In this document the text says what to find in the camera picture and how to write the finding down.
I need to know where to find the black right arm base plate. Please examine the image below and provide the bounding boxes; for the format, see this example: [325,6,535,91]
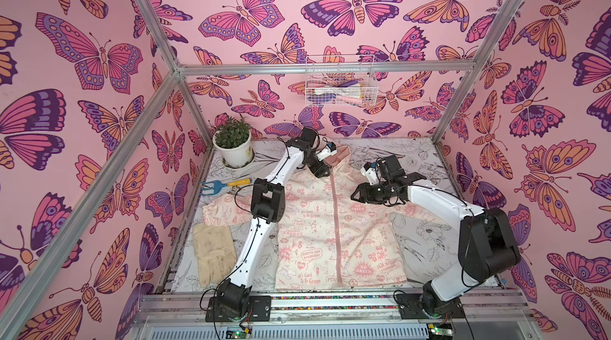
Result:
[393,290,465,320]

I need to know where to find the aluminium front rail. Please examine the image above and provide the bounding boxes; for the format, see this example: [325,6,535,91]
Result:
[127,288,544,339]

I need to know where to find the beige work glove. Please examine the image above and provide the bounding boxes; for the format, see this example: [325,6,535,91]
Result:
[193,223,237,288]

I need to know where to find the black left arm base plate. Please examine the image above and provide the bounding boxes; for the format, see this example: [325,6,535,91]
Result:
[205,295,271,323]

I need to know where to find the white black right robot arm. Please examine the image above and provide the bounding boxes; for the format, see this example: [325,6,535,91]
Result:
[351,156,521,318]

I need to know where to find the blue yellow garden hand rake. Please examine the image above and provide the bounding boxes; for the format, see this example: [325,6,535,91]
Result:
[200,178,251,196]

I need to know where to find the pink printed hooded jacket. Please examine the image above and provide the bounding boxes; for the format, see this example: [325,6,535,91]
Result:
[201,143,447,292]

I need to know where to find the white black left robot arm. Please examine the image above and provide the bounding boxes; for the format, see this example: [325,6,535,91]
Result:
[213,128,337,319]

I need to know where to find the white wire wall basket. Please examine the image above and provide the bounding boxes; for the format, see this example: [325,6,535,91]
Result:
[303,62,379,108]

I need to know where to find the potted green plant white pot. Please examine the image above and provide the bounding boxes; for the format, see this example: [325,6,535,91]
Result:
[213,117,254,168]

